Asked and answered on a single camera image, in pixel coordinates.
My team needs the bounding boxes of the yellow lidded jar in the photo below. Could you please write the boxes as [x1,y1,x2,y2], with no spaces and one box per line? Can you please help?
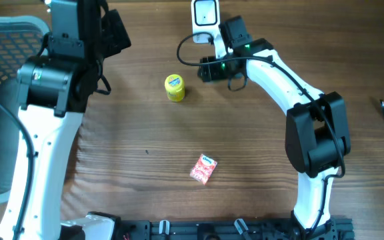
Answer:
[164,74,185,102]

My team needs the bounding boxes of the red tissue packet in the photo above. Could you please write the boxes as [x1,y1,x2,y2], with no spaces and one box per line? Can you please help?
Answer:
[189,154,217,185]

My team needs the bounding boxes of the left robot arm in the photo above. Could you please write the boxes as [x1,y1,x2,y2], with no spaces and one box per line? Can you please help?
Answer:
[0,0,131,239]

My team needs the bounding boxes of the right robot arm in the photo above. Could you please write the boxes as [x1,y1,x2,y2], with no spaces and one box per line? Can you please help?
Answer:
[192,16,351,239]

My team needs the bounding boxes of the white barcode scanner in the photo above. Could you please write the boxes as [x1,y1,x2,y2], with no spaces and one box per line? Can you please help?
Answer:
[191,0,227,59]

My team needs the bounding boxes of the grey plastic shopping basket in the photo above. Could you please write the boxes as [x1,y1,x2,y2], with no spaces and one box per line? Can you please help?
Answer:
[0,15,49,203]

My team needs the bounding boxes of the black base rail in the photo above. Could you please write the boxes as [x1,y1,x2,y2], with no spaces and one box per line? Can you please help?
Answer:
[113,215,355,240]

